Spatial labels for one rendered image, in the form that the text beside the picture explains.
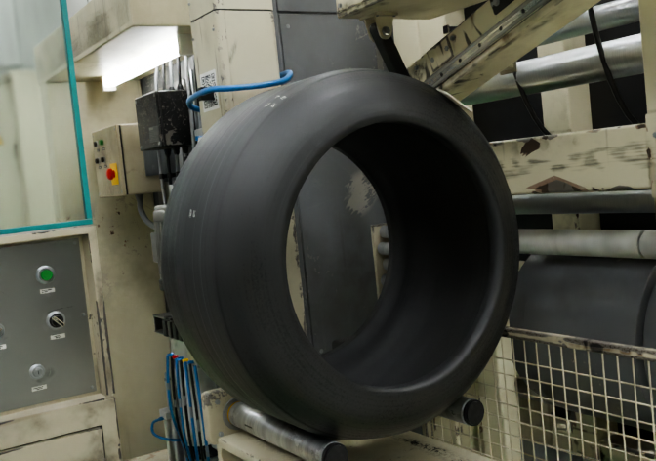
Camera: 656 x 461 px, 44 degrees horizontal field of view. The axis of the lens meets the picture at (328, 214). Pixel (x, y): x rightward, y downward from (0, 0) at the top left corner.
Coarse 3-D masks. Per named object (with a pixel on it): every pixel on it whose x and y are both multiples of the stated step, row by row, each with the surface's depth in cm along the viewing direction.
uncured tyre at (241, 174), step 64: (256, 128) 119; (320, 128) 119; (384, 128) 155; (448, 128) 131; (192, 192) 124; (256, 192) 114; (384, 192) 160; (448, 192) 156; (192, 256) 120; (256, 256) 113; (448, 256) 159; (512, 256) 139; (192, 320) 124; (256, 320) 114; (384, 320) 159; (448, 320) 154; (256, 384) 118; (320, 384) 118; (384, 384) 151; (448, 384) 131
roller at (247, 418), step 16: (240, 416) 146; (256, 416) 142; (272, 416) 139; (256, 432) 140; (272, 432) 135; (288, 432) 132; (304, 432) 129; (288, 448) 131; (304, 448) 126; (320, 448) 123; (336, 448) 122
